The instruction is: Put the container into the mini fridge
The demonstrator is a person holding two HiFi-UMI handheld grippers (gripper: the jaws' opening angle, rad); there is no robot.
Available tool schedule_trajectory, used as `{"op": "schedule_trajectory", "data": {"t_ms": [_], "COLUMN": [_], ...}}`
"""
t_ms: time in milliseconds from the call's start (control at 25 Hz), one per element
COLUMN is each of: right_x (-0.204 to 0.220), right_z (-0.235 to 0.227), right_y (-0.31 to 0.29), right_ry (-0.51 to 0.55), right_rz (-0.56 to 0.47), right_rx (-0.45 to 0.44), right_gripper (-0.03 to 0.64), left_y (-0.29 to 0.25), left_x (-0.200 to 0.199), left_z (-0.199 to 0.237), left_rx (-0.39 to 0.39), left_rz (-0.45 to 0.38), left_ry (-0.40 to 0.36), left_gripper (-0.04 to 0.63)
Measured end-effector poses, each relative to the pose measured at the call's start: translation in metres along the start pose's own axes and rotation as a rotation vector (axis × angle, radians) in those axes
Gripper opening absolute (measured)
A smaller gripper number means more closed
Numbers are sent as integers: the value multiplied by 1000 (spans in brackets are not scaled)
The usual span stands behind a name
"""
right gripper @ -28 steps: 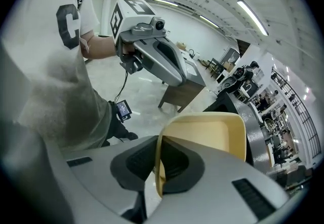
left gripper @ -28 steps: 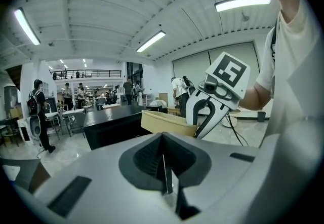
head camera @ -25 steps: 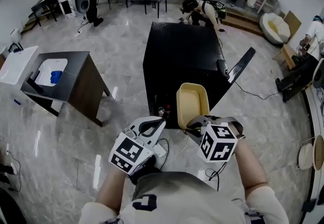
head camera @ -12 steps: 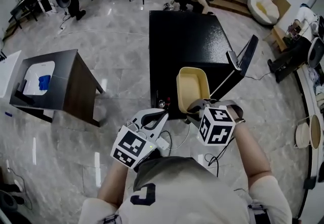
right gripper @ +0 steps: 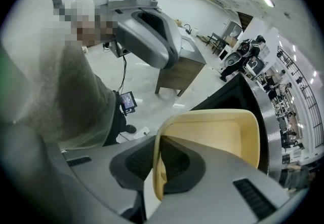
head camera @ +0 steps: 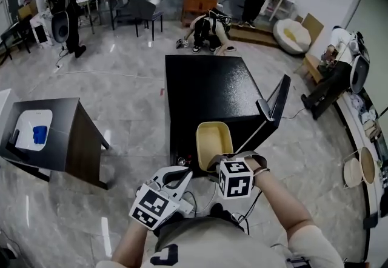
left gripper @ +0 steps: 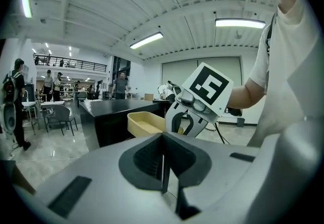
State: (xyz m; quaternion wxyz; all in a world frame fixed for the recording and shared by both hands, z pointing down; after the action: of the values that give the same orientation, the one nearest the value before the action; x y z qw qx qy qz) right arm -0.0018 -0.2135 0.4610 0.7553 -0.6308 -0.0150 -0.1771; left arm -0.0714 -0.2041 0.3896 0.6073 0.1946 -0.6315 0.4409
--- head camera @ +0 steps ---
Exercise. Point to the person's beige shirt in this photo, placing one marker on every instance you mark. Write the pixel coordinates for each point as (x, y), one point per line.
(212, 248)

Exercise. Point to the person's left forearm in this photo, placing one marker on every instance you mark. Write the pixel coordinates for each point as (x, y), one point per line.
(130, 242)

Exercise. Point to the blue cloth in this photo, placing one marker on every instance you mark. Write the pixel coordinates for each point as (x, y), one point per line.
(40, 135)

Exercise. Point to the low wooden bench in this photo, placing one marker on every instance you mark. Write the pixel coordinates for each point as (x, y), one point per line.
(310, 66)

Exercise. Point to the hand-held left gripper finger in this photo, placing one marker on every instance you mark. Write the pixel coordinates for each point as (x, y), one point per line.
(184, 186)
(162, 173)

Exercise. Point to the oval grey hanging seat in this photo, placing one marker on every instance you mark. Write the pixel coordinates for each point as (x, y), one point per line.
(360, 74)
(62, 28)

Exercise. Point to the white cabinet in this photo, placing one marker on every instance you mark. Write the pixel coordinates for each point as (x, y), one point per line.
(4, 100)

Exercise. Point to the white sink basin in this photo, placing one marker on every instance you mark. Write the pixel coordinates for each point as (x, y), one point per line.
(25, 130)

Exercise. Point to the drink can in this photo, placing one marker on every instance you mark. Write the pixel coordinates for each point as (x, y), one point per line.
(182, 161)

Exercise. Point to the person's black right shoe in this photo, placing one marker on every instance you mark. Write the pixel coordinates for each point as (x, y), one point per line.
(216, 209)

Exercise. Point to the orange wooden cabinet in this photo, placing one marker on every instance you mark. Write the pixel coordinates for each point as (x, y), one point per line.
(200, 4)

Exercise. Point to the round white basket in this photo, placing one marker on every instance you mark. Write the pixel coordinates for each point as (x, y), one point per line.
(353, 174)

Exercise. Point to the black mini fridge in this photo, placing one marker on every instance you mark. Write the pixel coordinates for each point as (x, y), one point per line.
(212, 91)

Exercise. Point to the round wooden tray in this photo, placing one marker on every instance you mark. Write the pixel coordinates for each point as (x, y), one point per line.
(367, 165)

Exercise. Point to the wooden step platform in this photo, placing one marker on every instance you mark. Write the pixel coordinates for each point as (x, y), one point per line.
(254, 34)

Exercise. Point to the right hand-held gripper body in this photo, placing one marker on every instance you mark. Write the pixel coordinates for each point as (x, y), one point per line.
(236, 182)

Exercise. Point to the black faucet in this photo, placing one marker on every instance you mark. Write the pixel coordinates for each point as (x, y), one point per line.
(16, 145)

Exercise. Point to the person's right hand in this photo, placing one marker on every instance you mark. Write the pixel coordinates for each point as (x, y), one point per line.
(261, 168)

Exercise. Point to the tan cardboard board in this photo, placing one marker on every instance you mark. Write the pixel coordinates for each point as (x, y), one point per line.
(313, 25)

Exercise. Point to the yellow plastic tray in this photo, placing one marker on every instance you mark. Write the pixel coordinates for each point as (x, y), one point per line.
(209, 139)

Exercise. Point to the white beanbag with yellow cushion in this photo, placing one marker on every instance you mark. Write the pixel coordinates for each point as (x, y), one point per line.
(291, 36)

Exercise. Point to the black plastic block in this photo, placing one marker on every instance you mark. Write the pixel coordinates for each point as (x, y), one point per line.
(371, 222)

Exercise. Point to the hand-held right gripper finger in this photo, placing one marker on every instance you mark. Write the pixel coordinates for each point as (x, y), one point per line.
(214, 163)

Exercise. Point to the dark table with wooden side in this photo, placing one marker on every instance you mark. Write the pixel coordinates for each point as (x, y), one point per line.
(78, 139)

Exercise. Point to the person's right forearm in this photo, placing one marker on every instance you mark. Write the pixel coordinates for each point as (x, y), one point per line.
(282, 206)

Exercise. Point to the grey chair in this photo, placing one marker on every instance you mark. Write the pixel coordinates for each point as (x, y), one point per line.
(139, 10)

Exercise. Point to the white power strip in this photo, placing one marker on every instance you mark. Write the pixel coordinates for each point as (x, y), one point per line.
(186, 206)

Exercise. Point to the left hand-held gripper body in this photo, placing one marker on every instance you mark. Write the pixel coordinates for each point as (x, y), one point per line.
(151, 206)

